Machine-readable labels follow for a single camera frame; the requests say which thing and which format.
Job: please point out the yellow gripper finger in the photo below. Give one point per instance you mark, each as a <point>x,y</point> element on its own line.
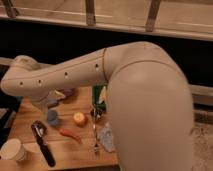
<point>57,95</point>

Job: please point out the wooden board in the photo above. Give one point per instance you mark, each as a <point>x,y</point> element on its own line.
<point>67,152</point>

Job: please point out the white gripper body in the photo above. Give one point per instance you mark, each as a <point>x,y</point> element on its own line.
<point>42,104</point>

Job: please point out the light blue cloth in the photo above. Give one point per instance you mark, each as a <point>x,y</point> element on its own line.
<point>106,138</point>

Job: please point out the purple bowl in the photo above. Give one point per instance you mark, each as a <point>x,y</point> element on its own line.
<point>67,92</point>

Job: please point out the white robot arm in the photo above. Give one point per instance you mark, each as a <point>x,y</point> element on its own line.
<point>149,102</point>

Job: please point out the black handled peeler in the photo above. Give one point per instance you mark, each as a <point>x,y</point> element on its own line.
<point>39,130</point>

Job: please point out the green plastic tray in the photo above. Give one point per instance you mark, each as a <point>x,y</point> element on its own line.
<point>96,92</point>

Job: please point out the red chili pepper toy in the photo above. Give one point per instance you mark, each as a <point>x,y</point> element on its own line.
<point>70,134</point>

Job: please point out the white paper cup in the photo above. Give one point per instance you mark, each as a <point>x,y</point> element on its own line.
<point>13,149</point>

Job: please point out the blue sponge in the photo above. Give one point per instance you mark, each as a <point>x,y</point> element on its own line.
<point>52,103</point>

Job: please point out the metal fork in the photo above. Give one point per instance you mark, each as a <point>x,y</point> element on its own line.
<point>95,115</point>

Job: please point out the blue round cup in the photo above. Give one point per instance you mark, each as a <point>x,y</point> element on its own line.
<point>52,118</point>

